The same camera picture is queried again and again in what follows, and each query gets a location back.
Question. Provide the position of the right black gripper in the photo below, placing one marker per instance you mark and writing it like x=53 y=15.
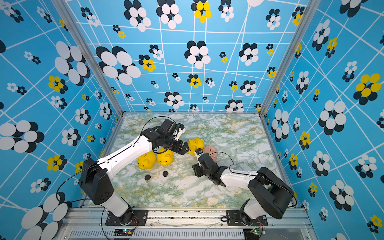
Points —
x=197 y=170

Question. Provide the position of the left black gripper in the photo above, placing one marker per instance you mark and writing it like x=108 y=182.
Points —
x=179 y=148

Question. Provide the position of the yellow piggy bank back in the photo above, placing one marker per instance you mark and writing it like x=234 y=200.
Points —
x=195 y=144

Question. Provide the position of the yellow piggy bank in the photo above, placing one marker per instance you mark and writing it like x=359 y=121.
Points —
x=165 y=157
x=195 y=144
x=147 y=161

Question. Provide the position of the yellow piggy bank front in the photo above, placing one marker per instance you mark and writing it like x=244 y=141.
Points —
x=147 y=161

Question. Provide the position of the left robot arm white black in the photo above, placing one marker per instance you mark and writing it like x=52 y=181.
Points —
x=96 y=176

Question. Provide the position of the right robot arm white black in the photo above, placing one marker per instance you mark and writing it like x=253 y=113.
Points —
x=271 y=195

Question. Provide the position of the pink piggy bank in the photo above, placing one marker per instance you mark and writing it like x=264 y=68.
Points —
x=212 y=151

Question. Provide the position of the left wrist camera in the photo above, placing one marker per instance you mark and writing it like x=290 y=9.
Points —
x=179 y=131

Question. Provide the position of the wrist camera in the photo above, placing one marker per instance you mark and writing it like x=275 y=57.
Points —
x=200 y=155
x=179 y=131

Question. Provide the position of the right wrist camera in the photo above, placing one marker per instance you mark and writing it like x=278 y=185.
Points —
x=200 y=155

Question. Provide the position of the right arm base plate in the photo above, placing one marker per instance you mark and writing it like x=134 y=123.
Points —
x=237 y=218

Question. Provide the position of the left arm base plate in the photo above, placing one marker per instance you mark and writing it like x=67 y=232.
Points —
x=131 y=218

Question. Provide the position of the aluminium front rail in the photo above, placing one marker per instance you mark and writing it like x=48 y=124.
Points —
x=186 y=224

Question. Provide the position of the left aluminium corner post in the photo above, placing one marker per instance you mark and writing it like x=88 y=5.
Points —
x=81 y=42

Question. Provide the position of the aluminium corner post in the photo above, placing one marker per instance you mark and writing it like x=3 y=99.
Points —
x=310 y=11
x=81 y=42

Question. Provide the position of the right aluminium corner post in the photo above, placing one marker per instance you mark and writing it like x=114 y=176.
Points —
x=310 y=11

